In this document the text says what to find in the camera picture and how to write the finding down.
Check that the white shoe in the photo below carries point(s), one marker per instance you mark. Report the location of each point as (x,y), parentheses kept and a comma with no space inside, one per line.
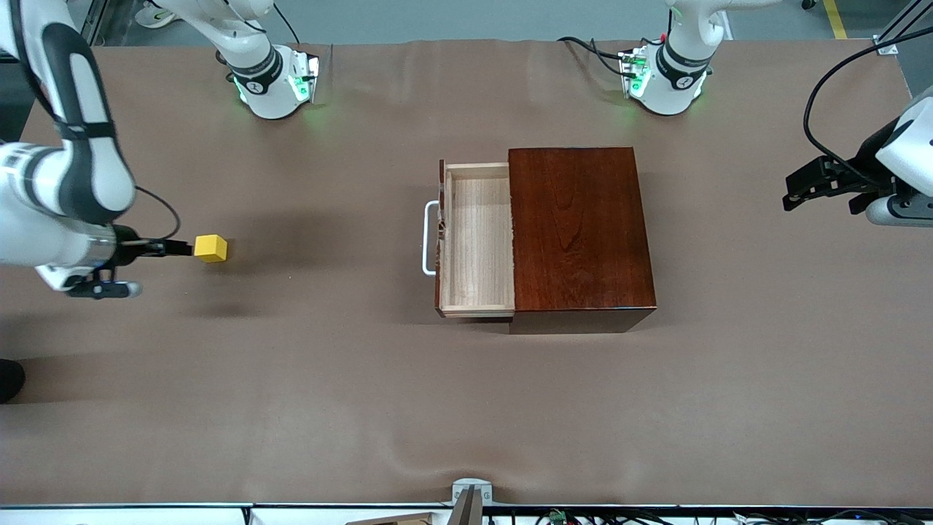
(157,14)

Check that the black rounded object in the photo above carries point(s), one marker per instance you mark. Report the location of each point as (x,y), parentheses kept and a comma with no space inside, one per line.
(9,379)

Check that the brown table cover sheet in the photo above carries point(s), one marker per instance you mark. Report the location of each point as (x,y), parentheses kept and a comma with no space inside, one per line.
(291,364)

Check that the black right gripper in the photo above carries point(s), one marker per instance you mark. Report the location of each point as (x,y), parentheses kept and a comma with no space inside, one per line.
(129,246)

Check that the aluminium frame profile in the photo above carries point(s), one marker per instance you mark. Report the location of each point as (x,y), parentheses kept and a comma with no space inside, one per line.
(900,29)

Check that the dark brown wooden cabinet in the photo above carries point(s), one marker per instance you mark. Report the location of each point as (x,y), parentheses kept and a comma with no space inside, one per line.
(583,233)

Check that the yellow block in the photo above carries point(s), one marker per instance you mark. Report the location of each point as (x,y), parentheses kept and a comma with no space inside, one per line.
(211,249)

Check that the brown flat board piece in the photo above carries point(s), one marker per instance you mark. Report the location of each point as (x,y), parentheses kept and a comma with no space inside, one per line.
(401,519)

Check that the grey metal bracket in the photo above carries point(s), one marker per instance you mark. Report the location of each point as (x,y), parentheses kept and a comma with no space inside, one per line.
(471,487)

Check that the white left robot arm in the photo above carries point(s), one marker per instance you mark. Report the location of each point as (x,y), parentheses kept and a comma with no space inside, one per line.
(678,73)

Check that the wooden drawer with dark front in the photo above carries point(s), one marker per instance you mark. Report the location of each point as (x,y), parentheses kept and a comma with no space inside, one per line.
(477,240)

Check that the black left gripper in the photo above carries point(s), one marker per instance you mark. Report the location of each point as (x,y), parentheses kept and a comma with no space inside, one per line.
(864,155)

